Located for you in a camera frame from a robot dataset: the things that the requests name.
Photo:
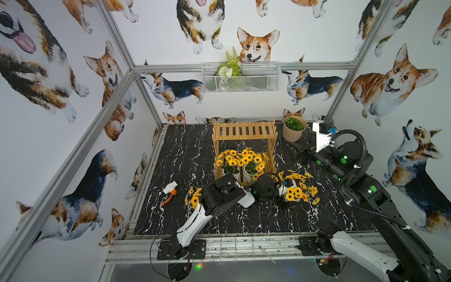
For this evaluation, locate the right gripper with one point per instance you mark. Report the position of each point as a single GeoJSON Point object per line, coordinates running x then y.
{"type": "Point", "coordinates": [311, 151]}

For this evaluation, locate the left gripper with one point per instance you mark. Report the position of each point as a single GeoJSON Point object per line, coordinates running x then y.
{"type": "Point", "coordinates": [267, 187]}

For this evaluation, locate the sunflower pot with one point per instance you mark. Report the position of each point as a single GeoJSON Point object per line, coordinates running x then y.
{"type": "Point", "coordinates": [192, 198]}
{"type": "Point", "coordinates": [230, 162]}
{"type": "Point", "coordinates": [297, 188]}
{"type": "Point", "coordinates": [254, 165]}

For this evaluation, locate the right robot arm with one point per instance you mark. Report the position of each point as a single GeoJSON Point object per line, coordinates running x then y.
{"type": "Point", "coordinates": [344, 155]}

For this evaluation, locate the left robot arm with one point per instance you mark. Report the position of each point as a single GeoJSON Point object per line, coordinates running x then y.
{"type": "Point", "coordinates": [216, 198]}

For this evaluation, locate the tan pot green plant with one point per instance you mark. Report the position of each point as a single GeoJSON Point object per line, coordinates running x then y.
{"type": "Point", "coordinates": [293, 128]}

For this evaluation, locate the wooden slatted plant shelf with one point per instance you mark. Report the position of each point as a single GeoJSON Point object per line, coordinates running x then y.
{"type": "Point", "coordinates": [261, 137]}

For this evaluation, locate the white orange spray nozzle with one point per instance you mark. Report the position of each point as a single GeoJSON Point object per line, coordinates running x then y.
{"type": "Point", "coordinates": [170, 190]}

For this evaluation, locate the green fern white flower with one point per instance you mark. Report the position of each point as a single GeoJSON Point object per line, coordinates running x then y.
{"type": "Point", "coordinates": [231, 67]}

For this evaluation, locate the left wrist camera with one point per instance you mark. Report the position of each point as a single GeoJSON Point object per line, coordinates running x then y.
{"type": "Point", "coordinates": [247, 200]}

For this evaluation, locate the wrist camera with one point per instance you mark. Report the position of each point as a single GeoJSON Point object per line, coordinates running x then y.
{"type": "Point", "coordinates": [324, 131]}
{"type": "Point", "coordinates": [247, 200]}

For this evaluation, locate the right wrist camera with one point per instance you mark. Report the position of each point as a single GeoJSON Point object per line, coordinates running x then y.
{"type": "Point", "coordinates": [324, 131]}

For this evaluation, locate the aluminium front rail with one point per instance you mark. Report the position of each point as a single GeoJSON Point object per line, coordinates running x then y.
{"type": "Point", "coordinates": [217, 249]}

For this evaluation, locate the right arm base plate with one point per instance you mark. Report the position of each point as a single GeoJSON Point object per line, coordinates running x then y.
{"type": "Point", "coordinates": [319, 245]}

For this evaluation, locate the white wire wall basket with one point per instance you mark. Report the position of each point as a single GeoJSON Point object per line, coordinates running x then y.
{"type": "Point", "coordinates": [257, 77]}

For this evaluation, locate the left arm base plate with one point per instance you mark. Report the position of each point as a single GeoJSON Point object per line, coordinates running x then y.
{"type": "Point", "coordinates": [171, 250]}

